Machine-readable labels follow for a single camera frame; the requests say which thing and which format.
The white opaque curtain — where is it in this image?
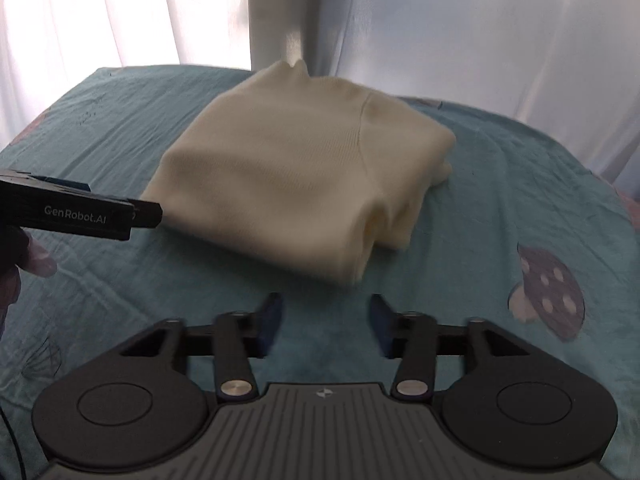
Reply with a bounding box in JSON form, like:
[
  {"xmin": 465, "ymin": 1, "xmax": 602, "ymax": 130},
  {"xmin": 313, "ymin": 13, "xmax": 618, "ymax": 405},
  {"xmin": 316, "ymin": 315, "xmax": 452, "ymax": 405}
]
[{"xmin": 247, "ymin": 0, "xmax": 640, "ymax": 187}]

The cream knit sweater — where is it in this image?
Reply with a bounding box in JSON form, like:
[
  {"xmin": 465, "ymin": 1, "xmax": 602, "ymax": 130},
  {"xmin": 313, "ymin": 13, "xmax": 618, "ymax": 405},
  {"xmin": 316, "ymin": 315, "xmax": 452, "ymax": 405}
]
[{"xmin": 142, "ymin": 59, "xmax": 457, "ymax": 287}]

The sheer white curtain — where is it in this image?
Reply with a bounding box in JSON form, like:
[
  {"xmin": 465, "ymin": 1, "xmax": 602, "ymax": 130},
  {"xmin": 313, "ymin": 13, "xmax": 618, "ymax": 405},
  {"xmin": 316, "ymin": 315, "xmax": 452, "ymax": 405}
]
[{"xmin": 0, "ymin": 0, "xmax": 252, "ymax": 153}]

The teal mushroom print blanket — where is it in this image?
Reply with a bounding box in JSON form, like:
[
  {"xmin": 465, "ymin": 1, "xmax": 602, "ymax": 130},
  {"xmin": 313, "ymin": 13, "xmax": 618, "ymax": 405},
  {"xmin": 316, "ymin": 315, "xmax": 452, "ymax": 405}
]
[{"xmin": 0, "ymin": 65, "xmax": 640, "ymax": 480}]

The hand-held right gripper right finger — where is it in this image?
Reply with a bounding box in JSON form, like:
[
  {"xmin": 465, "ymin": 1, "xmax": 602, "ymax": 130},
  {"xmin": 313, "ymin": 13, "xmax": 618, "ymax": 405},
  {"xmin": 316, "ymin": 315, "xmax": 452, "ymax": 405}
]
[{"xmin": 369, "ymin": 294, "xmax": 532, "ymax": 404}]

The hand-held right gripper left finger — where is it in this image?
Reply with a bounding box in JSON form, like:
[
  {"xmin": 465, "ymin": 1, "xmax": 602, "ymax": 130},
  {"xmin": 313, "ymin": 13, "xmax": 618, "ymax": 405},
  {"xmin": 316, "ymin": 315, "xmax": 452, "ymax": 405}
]
[{"xmin": 120, "ymin": 292, "xmax": 284, "ymax": 404}]

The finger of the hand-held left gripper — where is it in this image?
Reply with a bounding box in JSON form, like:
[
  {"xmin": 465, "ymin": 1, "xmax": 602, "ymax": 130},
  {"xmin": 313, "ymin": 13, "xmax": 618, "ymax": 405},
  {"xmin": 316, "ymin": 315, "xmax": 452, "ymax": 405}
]
[
  {"xmin": 0, "ymin": 170, "xmax": 92, "ymax": 194},
  {"xmin": 0, "ymin": 179, "xmax": 164, "ymax": 242}
]

